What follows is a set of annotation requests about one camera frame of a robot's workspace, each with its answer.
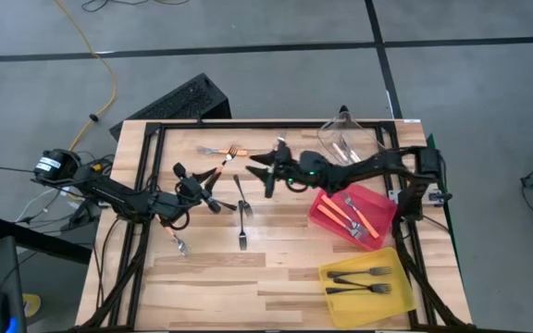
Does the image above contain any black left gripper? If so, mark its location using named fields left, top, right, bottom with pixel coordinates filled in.
left=155, top=162, right=224, bottom=219

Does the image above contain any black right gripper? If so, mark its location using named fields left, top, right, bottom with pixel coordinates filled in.
left=245, top=143, right=338, bottom=200

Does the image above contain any orange handled silver fork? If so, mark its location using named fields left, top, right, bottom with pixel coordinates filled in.
left=157, top=216, right=192, bottom=257
left=195, top=145, right=250, bottom=157
left=316, top=204, right=365, bottom=241
left=213, top=144, right=241, bottom=179
left=341, top=191, right=381, bottom=241
left=319, top=193, right=368, bottom=238

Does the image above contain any fork with peach handle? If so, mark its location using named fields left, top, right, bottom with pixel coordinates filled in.
left=326, top=265, right=393, bottom=278

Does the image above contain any clear plastic bin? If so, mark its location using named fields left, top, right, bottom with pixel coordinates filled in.
left=316, top=110, right=396, bottom=163

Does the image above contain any black perforated case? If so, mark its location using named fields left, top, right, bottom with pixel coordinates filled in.
left=108, top=72, right=233, bottom=140

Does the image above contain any pink plastic bin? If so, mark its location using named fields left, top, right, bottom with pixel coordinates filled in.
left=308, top=183, right=399, bottom=253

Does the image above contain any yellow plastic bin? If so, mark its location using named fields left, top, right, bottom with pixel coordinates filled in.
left=317, top=246, right=418, bottom=329

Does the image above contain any black floor beam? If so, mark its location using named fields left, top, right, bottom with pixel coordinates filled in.
left=0, top=216, right=93, bottom=265

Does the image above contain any yellow round sticker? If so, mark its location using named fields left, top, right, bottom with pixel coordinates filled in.
left=21, top=292, right=43, bottom=319

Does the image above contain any black table frame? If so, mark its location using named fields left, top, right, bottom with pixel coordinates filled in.
left=74, top=119, right=471, bottom=333

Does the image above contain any yellow floor cable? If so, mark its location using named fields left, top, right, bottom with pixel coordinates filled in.
left=53, top=0, right=118, bottom=156

